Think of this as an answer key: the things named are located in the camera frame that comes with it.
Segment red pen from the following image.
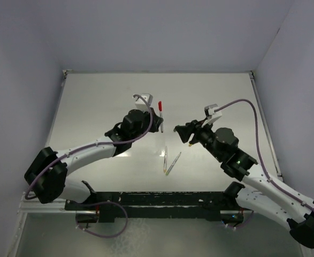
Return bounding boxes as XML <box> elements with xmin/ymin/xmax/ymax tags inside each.
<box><xmin>159</xmin><ymin>112</ymin><xmax>164</xmax><ymax>133</ymax></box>

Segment green pen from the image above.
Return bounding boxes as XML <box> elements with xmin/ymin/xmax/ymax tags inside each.
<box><xmin>165</xmin><ymin>152</ymin><xmax>181</xmax><ymax>176</ymax></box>

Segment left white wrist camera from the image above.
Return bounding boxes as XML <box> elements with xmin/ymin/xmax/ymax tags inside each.
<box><xmin>134</xmin><ymin>93</ymin><xmax>153</xmax><ymax>112</ymax></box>

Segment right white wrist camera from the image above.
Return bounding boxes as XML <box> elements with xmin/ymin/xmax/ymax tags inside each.
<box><xmin>202</xmin><ymin>104</ymin><xmax>222</xmax><ymax>127</ymax></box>

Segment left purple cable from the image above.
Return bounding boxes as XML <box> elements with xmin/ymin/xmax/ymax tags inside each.
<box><xmin>24</xmin><ymin>93</ymin><xmax>154</xmax><ymax>200</ymax></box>

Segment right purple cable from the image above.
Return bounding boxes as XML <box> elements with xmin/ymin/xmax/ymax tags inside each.
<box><xmin>212</xmin><ymin>99</ymin><xmax>314</xmax><ymax>223</ymax></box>

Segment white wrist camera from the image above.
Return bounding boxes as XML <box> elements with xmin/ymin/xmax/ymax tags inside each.
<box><xmin>202</xmin><ymin>104</ymin><xmax>222</xmax><ymax>127</ymax></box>
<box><xmin>134</xmin><ymin>93</ymin><xmax>153</xmax><ymax>112</ymax></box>

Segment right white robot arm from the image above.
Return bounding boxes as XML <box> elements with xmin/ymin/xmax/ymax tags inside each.
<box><xmin>174</xmin><ymin>120</ymin><xmax>314</xmax><ymax>249</ymax></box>

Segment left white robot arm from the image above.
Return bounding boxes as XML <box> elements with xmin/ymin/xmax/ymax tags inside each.
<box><xmin>24</xmin><ymin>109</ymin><xmax>163</xmax><ymax>210</ymax></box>

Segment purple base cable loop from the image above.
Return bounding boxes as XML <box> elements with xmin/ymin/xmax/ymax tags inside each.
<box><xmin>75</xmin><ymin>200</ymin><xmax>128</xmax><ymax>238</ymax></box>

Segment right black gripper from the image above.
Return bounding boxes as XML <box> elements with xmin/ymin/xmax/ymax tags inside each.
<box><xmin>175</xmin><ymin>117</ymin><xmax>224</xmax><ymax>161</ymax></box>

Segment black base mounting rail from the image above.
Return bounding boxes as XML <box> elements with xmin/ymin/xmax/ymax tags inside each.
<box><xmin>65</xmin><ymin>182</ymin><xmax>245</xmax><ymax>223</ymax></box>

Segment yellow pen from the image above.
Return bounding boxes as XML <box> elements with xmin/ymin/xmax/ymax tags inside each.
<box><xmin>163</xmin><ymin>146</ymin><xmax>167</xmax><ymax>173</ymax></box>

